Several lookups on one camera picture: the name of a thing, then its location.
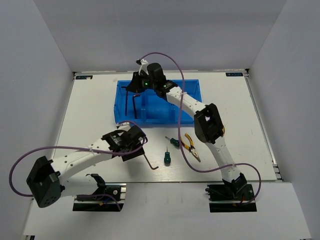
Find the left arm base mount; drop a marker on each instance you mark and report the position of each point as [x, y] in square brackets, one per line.
[111, 198]

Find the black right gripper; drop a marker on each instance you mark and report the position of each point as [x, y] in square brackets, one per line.
[135, 86]

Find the left table corner label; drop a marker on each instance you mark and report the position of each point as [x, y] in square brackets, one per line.
[83, 77]

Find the yellow black pliers left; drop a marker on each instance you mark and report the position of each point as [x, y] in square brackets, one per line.
[190, 147]

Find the table corner label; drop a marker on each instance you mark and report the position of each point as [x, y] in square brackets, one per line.
[234, 74]
[83, 77]

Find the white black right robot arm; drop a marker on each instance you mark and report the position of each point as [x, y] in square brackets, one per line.
[208, 125]

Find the blue three-compartment plastic bin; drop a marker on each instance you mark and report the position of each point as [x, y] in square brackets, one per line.
[151, 109]

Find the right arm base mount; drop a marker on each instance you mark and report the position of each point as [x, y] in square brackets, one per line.
[221, 201]

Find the green stubby flathead screwdriver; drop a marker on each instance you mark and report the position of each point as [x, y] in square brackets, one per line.
[167, 158]

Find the green stubby Phillips screwdriver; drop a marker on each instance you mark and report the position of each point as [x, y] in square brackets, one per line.
[173, 142]

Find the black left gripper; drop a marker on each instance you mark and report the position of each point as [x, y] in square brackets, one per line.
[134, 154]

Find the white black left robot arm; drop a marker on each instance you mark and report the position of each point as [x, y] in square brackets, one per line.
[51, 179]

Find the right table corner label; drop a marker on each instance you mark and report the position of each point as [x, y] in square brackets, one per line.
[234, 74]

